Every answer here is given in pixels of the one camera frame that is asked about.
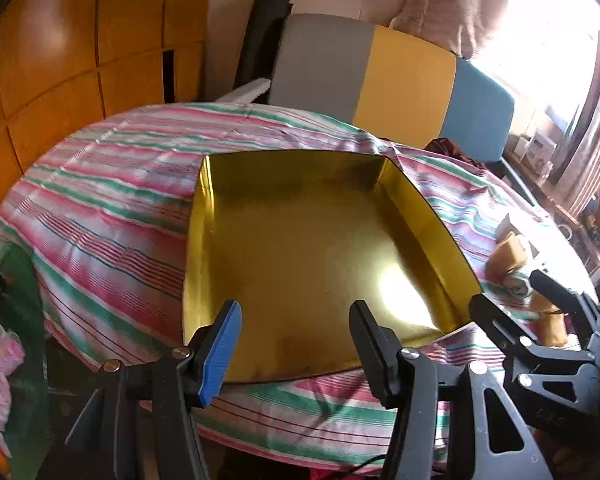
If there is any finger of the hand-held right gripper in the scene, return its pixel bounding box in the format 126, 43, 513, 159
529, 269, 600, 356
468, 293, 600, 428

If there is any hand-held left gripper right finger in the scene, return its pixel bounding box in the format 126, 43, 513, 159
348, 300, 556, 480

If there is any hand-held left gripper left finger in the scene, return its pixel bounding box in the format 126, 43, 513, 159
37, 300, 243, 480

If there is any beige towel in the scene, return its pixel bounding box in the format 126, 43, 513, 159
502, 272, 537, 302

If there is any gold metal tray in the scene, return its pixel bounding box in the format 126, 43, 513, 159
181, 149, 485, 386

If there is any wooden side table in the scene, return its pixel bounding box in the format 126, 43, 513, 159
500, 152, 600, 286

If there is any white carton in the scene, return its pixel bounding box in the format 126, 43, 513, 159
527, 130, 556, 163

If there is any brown striped curtain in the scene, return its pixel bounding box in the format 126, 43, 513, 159
550, 30, 600, 221

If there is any dark red cloth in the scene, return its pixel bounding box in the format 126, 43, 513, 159
425, 136, 486, 168

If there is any pink green striped cloth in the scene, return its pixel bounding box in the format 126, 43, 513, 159
0, 102, 600, 476

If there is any green glass table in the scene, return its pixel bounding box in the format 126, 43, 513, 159
0, 245, 61, 480

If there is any pink plastic bag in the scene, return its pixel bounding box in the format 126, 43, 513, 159
0, 325, 26, 431

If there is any grey yellow blue sofa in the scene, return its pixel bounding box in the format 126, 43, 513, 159
270, 13, 516, 163

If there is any white foam piece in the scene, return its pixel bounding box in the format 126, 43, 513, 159
215, 77, 272, 106

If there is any pale pink curtain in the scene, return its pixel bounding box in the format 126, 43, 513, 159
390, 0, 511, 58

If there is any black rolled mat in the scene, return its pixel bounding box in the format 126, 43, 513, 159
234, 0, 295, 106

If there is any wooden wardrobe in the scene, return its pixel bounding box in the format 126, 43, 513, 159
0, 0, 216, 246

